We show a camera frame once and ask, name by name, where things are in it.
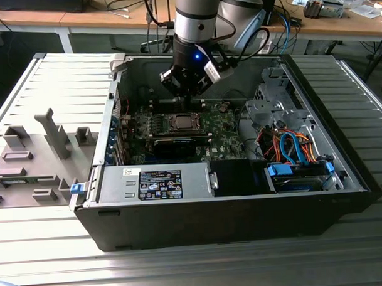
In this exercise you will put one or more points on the silver coin battery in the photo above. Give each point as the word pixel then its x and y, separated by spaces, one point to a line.
pixel 224 107

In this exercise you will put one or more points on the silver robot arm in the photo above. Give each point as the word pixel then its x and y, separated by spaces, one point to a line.
pixel 196 14

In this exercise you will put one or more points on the black PC case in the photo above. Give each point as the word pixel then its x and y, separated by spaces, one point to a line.
pixel 212 220

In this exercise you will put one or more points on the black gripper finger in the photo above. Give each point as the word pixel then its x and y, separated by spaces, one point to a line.
pixel 200 86
pixel 171 81

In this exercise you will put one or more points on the blue case latch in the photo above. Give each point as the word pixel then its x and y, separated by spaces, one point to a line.
pixel 77 189

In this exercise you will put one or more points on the black plastic shroud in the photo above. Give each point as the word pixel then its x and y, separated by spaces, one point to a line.
pixel 233 177

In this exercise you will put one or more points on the grey parts rack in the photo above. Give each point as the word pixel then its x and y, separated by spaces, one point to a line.
pixel 38 173

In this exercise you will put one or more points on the wooden desk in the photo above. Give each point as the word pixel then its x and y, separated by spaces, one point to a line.
pixel 331 26
pixel 95 19

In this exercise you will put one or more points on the grey power supply unit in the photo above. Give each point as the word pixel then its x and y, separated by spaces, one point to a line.
pixel 195 180

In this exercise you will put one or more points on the black speaker box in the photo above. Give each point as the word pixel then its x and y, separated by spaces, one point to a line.
pixel 269 5

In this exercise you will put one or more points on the white adapter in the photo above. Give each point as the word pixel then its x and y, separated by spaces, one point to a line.
pixel 267 47

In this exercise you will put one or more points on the metal drive cage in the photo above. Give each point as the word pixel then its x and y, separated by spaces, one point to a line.
pixel 271 110

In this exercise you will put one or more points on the black flat device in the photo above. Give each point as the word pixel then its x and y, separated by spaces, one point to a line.
pixel 32 4

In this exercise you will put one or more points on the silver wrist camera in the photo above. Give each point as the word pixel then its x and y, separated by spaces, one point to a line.
pixel 216 71

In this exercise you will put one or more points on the CPU socket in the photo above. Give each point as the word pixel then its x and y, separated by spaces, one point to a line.
pixel 172 130

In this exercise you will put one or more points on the green RAM stick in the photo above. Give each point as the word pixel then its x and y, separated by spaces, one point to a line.
pixel 19 181

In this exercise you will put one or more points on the CPU cooler with fan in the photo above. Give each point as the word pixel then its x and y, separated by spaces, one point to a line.
pixel 312 8

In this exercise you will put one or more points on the clear plastic bag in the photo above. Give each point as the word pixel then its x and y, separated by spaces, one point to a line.
pixel 366 11

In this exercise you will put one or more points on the green motherboard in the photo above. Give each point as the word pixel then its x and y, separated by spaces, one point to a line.
pixel 222 132

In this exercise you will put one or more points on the black graphics card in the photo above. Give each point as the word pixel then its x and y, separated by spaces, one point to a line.
pixel 174 148

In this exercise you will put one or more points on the hard disk in blue carrier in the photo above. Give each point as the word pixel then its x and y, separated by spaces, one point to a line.
pixel 278 171

